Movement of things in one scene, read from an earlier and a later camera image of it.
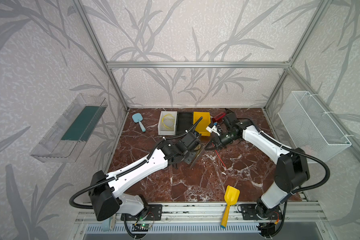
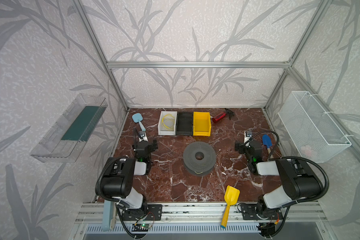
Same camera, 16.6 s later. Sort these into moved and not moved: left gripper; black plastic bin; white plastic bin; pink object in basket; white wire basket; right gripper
Moved: left gripper; right gripper
Not moved: black plastic bin; white wire basket; pink object in basket; white plastic bin
